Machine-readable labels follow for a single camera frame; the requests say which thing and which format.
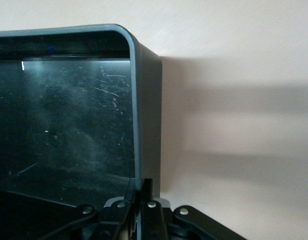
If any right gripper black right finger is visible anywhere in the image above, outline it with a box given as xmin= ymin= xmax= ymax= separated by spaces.
xmin=140 ymin=178 xmax=168 ymax=240

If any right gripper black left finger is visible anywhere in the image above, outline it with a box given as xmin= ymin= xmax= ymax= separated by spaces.
xmin=100 ymin=179 xmax=140 ymax=240

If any black plastic box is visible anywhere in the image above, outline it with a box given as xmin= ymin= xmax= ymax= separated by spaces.
xmin=0 ymin=23 xmax=163 ymax=240

